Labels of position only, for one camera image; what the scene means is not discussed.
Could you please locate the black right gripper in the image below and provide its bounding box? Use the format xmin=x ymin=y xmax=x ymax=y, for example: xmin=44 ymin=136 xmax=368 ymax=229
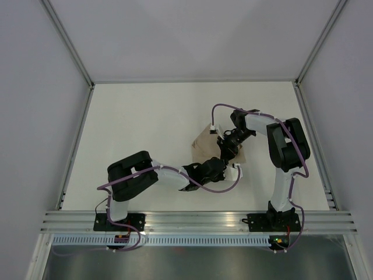
xmin=217 ymin=129 xmax=254 ymax=162

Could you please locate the beige cloth napkin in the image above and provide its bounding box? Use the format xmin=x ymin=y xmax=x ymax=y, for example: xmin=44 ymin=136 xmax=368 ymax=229
xmin=191 ymin=125 xmax=254 ymax=165

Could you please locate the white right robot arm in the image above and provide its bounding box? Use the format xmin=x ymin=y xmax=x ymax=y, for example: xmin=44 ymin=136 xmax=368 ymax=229
xmin=217 ymin=108 xmax=311 ymax=232

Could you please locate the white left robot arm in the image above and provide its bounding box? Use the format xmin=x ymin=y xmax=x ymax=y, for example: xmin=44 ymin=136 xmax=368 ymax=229
xmin=107 ymin=151 xmax=228 ymax=231

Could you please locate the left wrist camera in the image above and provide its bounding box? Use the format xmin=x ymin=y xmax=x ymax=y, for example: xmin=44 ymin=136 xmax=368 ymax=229
xmin=224 ymin=163 xmax=242 ymax=181

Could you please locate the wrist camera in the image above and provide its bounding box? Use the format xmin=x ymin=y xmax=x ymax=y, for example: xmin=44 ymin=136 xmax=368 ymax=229
xmin=209 ymin=124 xmax=221 ymax=135
xmin=224 ymin=163 xmax=242 ymax=181

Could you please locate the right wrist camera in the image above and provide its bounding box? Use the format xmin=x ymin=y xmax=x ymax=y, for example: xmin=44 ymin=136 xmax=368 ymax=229
xmin=209 ymin=124 xmax=221 ymax=135

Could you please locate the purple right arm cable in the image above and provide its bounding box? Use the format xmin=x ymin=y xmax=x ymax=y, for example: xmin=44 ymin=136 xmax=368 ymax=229
xmin=211 ymin=103 xmax=309 ymax=254

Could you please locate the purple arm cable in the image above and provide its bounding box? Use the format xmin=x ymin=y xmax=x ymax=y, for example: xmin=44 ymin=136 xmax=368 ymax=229
xmin=211 ymin=103 xmax=309 ymax=254
xmin=96 ymin=164 xmax=242 ymax=253

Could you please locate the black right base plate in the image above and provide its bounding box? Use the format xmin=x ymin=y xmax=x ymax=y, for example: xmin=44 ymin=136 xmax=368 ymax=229
xmin=241 ymin=213 xmax=301 ymax=233

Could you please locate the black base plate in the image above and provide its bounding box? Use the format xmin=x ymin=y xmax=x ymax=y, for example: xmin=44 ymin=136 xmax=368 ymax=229
xmin=241 ymin=213 xmax=301 ymax=233
xmin=93 ymin=213 xmax=146 ymax=232

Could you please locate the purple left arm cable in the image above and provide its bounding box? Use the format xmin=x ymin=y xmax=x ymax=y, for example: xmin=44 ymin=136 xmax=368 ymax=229
xmin=96 ymin=164 xmax=242 ymax=253

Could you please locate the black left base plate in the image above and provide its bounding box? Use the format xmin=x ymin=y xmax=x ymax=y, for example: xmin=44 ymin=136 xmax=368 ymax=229
xmin=93 ymin=213 xmax=146 ymax=232

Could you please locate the white slotted cable duct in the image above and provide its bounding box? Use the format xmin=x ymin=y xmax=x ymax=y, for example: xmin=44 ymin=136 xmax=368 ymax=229
xmin=52 ymin=234 xmax=270 ymax=247

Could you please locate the aluminium mounting rail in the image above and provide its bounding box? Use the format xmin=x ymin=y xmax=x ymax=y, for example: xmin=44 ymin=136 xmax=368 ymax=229
xmin=39 ymin=211 xmax=357 ymax=235

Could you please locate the right aluminium frame post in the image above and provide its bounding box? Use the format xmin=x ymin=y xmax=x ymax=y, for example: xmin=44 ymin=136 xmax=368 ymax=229
xmin=294 ymin=0 xmax=349 ymax=87

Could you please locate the aluminium frame post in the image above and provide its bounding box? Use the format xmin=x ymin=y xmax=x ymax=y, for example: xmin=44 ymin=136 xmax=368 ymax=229
xmin=294 ymin=0 xmax=349 ymax=87
xmin=39 ymin=0 xmax=94 ymax=89

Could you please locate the left aluminium frame post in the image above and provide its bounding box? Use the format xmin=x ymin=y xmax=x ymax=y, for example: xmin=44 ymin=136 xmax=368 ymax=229
xmin=39 ymin=0 xmax=94 ymax=89

